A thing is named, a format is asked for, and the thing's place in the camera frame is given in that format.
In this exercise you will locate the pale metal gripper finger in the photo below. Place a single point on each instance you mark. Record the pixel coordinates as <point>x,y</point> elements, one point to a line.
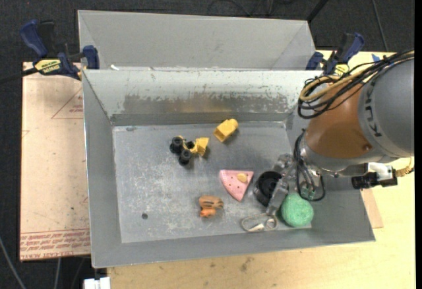
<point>273,203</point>
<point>283,190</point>

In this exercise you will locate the black round spool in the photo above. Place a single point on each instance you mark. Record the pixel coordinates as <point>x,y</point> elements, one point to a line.
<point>263,187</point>

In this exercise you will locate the green round sponge ball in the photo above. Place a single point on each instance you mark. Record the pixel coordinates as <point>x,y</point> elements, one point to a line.
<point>296,211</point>

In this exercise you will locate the silver metal carabiner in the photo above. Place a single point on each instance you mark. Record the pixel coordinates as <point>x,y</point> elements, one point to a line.
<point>257,224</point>

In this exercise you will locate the pink toy cheese wedge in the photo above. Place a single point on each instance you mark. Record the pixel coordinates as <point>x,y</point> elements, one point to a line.
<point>235,186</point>

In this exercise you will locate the orange striped toy tiger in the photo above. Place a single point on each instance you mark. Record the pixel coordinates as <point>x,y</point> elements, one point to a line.
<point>210,204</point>

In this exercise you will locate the yellow toy block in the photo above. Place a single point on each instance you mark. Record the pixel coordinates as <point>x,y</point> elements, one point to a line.
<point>225,130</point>

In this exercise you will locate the yellow toy truck, black wheels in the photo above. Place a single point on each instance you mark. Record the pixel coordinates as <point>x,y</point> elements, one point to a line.
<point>191,147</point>

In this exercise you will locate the grey metal bin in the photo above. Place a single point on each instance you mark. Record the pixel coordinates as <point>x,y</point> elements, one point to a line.
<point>171,202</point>

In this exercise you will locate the black cylinder on white bracket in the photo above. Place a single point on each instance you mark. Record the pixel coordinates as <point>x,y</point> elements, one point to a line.
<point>374,177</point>

